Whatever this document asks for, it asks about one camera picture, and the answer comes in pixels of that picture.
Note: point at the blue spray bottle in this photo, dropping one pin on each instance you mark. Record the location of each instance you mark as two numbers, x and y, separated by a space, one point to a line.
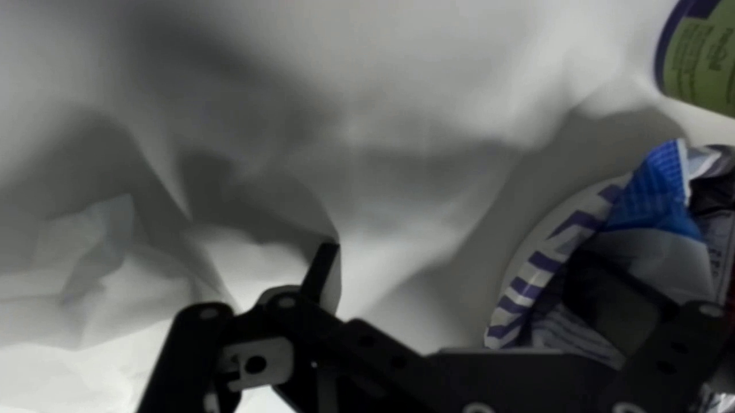
693 55

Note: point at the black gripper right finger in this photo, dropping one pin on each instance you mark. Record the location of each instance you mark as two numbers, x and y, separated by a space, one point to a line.
670 352

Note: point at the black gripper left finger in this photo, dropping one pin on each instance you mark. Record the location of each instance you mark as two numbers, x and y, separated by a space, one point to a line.
293 342

